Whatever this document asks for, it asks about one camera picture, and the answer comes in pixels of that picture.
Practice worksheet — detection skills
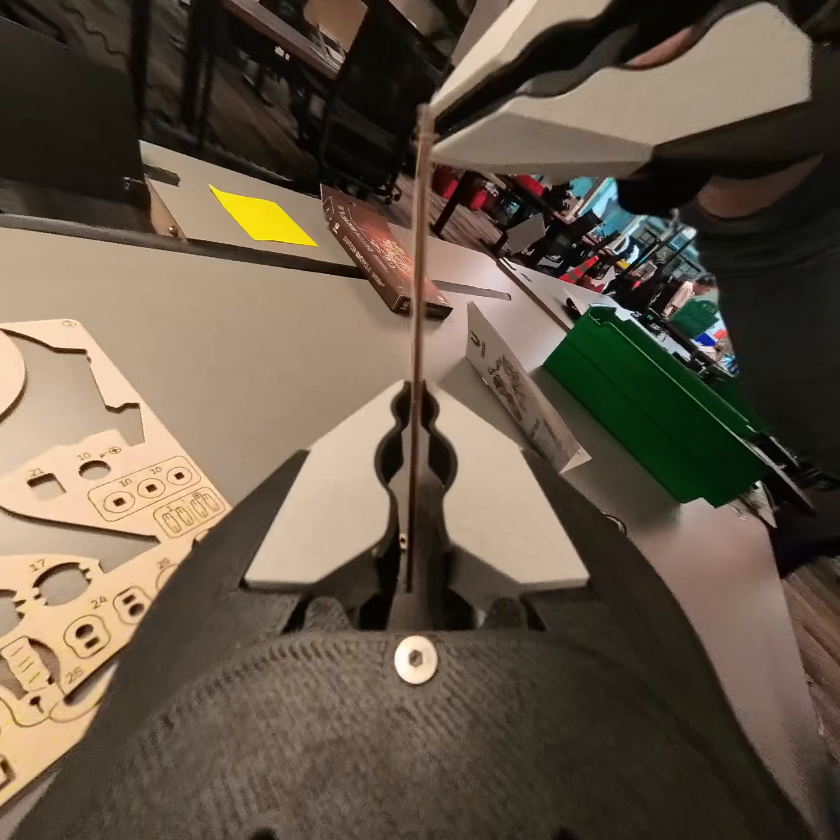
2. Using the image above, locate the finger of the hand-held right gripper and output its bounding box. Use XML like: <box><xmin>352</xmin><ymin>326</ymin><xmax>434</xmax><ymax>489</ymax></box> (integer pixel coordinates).
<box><xmin>428</xmin><ymin>2</ymin><xmax>816</xmax><ymax>182</ymax></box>
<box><xmin>435</xmin><ymin>0</ymin><xmax>658</xmax><ymax>118</ymax></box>

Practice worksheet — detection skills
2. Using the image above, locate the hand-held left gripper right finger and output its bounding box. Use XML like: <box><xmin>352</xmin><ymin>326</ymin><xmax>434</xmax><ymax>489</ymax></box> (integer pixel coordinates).
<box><xmin>423</xmin><ymin>382</ymin><xmax>592</xmax><ymax>608</ymax></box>

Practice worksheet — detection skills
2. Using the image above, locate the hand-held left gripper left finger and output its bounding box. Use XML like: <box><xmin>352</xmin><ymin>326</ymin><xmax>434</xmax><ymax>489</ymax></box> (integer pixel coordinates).
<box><xmin>243</xmin><ymin>379</ymin><xmax>411</xmax><ymax>596</ymax></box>

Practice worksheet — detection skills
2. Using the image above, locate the wooden parts sheet with slots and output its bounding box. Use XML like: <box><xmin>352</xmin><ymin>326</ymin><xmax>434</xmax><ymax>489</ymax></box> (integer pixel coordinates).
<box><xmin>406</xmin><ymin>104</ymin><xmax>435</xmax><ymax>595</ymax></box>

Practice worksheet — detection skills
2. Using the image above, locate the wooden parts sheet curved cutout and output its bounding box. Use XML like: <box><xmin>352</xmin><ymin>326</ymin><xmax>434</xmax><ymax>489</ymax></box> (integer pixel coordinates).
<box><xmin>0</xmin><ymin>319</ymin><xmax>232</xmax><ymax>796</ymax></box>

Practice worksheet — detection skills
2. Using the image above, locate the person's right forearm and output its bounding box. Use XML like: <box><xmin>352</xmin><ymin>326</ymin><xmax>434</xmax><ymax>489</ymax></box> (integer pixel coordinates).
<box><xmin>679</xmin><ymin>39</ymin><xmax>840</xmax><ymax>473</ymax></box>

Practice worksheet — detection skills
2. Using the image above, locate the person's right hand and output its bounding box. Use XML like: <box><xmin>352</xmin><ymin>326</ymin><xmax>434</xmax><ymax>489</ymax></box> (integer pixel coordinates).
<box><xmin>696</xmin><ymin>154</ymin><xmax>829</xmax><ymax>222</ymax></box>

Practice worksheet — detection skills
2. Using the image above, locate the green storage bin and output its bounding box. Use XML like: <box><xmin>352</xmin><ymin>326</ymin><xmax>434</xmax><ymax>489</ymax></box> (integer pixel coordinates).
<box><xmin>543</xmin><ymin>305</ymin><xmax>773</xmax><ymax>508</ymax></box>
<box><xmin>671</xmin><ymin>298</ymin><xmax>724</xmax><ymax>340</ymax></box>

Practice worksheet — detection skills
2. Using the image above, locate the assembly instruction booklet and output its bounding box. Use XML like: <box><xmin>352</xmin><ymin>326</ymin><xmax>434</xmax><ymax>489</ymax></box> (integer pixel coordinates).
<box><xmin>465</xmin><ymin>302</ymin><xmax>592</xmax><ymax>475</ymax></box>

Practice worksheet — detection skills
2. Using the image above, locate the black mesh office chair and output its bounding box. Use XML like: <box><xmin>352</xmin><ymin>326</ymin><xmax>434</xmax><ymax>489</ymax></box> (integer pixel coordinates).
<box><xmin>322</xmin><ymin>0</ymin><xmax>462</xmax><ymax>199</ymax></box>

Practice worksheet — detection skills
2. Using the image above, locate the dark red product box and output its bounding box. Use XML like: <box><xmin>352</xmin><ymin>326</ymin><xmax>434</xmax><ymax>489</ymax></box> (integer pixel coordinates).
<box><xmin>319</xmin><ymin>184</ymin><xmax>455</xmax><ymax>321</ymax></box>

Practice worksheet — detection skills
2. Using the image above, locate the yellow sticky note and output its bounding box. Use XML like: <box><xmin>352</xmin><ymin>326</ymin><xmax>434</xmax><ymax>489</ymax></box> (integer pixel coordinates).
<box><xmin>209</xmin><ymin>184</ymin><xmax>320</xmax><ymax>249</ymax></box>

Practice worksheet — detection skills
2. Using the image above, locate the black cable tray box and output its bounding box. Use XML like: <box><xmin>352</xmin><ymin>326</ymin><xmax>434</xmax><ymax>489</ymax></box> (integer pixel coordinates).
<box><xmin>0</xmin><ymin>16</ymin><xmax>145</xmax><ymax>219</ymax></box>

